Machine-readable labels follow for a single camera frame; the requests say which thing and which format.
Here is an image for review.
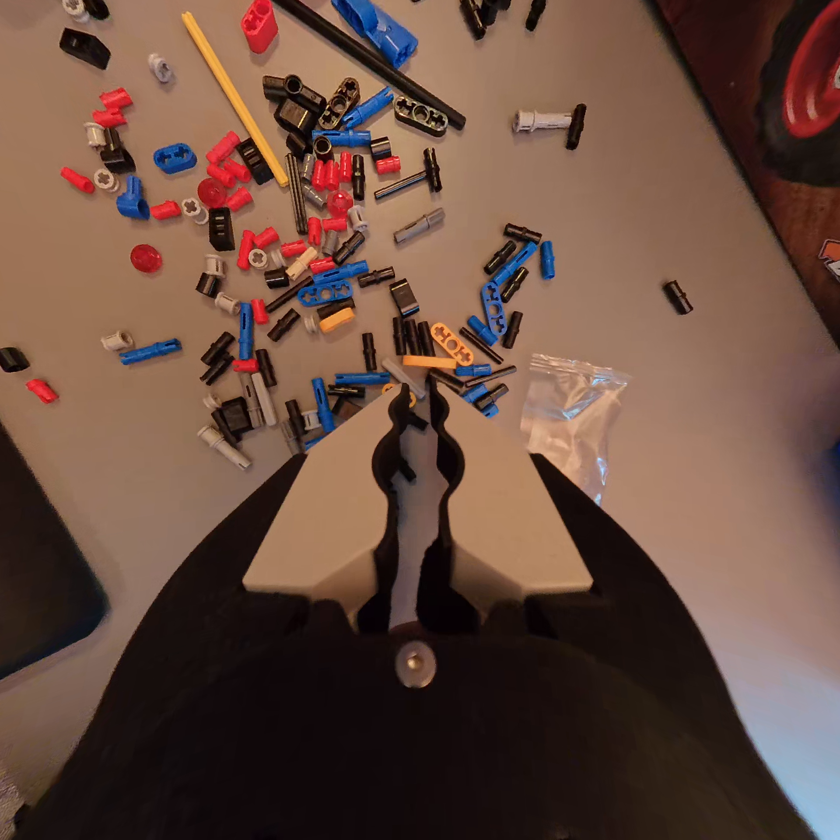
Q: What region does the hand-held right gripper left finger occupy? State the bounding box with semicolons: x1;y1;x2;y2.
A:
243;384;412;634

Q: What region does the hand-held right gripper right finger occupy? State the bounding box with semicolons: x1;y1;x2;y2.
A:
419;377;594;634

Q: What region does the pile of small colourful pins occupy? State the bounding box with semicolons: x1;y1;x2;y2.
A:
0;71;559;471

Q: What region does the blue elbow connector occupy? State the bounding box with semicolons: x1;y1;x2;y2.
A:
116;175;151;221

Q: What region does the grey desk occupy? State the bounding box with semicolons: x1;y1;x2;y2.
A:
0;0;840;840

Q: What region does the crinkled clear empty bag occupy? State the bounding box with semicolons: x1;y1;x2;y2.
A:
520;353;633;507

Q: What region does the blue oval short beam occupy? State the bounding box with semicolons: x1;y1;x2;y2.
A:
153;142;198;175

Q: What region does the grey pin with black connector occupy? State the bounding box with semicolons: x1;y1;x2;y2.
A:
512;103;589;151

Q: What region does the toy truck set box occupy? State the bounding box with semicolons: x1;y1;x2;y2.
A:
656;0;840;359

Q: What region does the long yellow axle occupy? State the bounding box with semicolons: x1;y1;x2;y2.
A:
181;10;290;189

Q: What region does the long black axle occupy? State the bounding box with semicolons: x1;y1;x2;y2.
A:
272;0;467;131

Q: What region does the blue curved fairing piece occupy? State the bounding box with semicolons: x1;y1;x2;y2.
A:
331;0;420;69

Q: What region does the red oval short beam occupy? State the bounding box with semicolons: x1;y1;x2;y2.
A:
240;0;279;55

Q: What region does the pile of black beam pieces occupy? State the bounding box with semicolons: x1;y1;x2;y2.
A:
458;0;550;41

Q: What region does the black small slope piece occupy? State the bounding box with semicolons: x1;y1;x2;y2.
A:
58;27;112;70

